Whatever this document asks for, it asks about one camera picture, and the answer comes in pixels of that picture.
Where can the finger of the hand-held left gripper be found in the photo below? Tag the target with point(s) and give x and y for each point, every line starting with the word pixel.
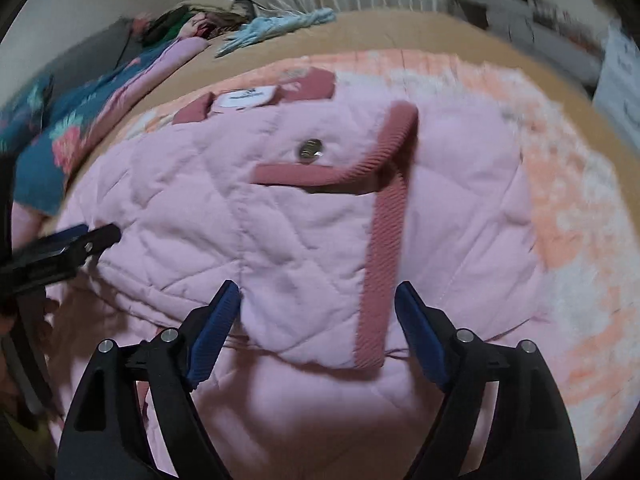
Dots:
pixel 65 235
pixel 90 245

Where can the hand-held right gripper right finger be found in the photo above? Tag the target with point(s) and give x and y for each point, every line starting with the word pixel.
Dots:
pixel 425 340

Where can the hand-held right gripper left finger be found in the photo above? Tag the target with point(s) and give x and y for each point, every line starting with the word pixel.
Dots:
pixel 210 335

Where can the pink quilted jacket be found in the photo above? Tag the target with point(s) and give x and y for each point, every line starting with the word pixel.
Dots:
pixel 300 240

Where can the pile of mixed clothes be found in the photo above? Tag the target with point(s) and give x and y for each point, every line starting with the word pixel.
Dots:
pixel 200 15

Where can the blue floral quilt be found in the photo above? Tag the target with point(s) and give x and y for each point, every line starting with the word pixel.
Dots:
pixel 45 165

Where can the orange checked bear blanket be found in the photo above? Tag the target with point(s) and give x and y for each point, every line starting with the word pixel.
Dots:
pixel 575 240

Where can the grey padded headboard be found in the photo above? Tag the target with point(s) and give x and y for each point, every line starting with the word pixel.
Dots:
pixel 85 55

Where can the light blue cloth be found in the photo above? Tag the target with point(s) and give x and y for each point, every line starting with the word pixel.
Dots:
pixel 270 27

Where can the tan bed cover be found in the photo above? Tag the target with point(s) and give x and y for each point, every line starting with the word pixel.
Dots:
pixel 400 30

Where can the white drawer cabinet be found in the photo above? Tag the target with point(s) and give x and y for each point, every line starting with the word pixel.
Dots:
pixel 620 85

